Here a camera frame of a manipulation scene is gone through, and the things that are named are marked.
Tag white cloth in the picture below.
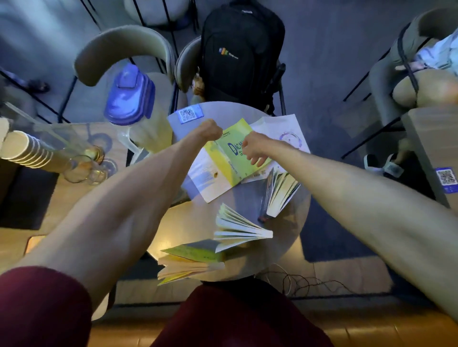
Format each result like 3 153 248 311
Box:
395 28 458 76

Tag clear pitcher with blue lid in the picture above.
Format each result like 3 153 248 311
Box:
104 63 173 166

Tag stack of paper cups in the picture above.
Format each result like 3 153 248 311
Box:
0 130 55 169

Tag dark shoe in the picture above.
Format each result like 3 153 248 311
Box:
26 79 51 94

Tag person's right forearm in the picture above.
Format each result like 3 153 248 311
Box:
270 140 458 324

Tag tan bag with black strap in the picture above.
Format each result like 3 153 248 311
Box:
391 23 458 109

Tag person's left hand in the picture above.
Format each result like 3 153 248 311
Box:
195 119 223 143

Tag open book yellow-green cover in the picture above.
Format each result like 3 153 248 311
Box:
157 240 226 286

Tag white paper sheet purple stamp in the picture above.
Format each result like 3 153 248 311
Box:
249 114 311 155

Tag person's right hand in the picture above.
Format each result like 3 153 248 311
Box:
241 131 278 168

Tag blue code sticker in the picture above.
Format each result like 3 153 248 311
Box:
178 104 205 125
435 167 458 194

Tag black backpack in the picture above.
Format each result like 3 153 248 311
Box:
199 0 286 114

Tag white paper sheet blue stain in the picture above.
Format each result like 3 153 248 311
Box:
187 147 245 204

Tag beige chair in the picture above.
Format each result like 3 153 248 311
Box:
174 36 287 116
58 25 177 143
341 7 458 160

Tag open book white pages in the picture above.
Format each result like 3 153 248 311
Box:
213 203 273 253

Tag clear drinking glass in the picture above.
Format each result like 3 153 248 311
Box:
63 154 108 186
83 145 105 166

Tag thin cable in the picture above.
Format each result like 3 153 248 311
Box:
256 264 360 298

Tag beige round stool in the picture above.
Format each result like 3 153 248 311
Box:
123 0 199 31

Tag open book cream pages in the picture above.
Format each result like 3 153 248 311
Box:
265 168 301 218

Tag person's left forearm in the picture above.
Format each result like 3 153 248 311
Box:
16 134 204 310

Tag person's maroon clothing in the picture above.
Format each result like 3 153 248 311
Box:
0 266 334 347

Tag black and white shoe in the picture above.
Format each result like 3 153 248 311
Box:
363 153 405 178

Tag yellow-green booklet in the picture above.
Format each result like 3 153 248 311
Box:
203 118 273 187

